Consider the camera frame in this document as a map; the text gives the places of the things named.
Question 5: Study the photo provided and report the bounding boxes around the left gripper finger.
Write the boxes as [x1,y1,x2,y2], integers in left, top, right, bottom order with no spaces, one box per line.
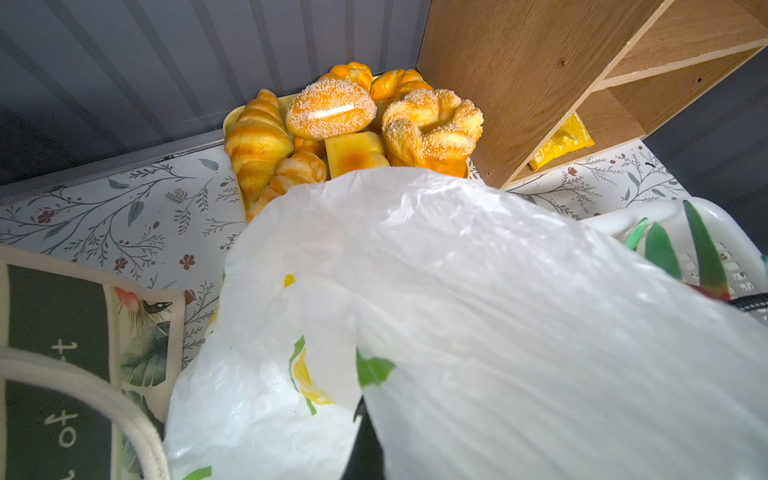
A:
[341,398,385,480]

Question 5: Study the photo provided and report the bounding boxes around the white lemon-print plastic bag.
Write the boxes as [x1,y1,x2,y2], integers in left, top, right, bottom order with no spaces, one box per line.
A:
[165,168,767,479]

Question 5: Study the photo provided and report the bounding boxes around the cream canvas tote bag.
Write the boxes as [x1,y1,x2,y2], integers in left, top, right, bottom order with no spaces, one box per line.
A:
[1,246,185,479]

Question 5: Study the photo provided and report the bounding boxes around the white plastic produce basket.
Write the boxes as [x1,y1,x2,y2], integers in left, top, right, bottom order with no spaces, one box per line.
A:
[584,197,767,325]

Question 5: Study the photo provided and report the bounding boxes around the pink dragon fruit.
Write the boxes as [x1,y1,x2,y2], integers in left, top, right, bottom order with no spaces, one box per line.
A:
[620,200,733,302]

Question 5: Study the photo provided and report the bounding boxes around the yellow snack bag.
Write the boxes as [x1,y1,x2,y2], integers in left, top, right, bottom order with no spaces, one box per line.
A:
[529,113,595,171]

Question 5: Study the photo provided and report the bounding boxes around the wooden shelf unit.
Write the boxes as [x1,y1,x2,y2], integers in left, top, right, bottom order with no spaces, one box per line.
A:
[417,0,767,188]

